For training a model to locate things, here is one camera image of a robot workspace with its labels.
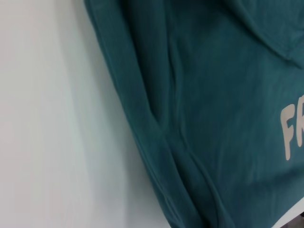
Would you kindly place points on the teal blue shirt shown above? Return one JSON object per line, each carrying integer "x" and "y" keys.
{"x": 202, "y": 107}

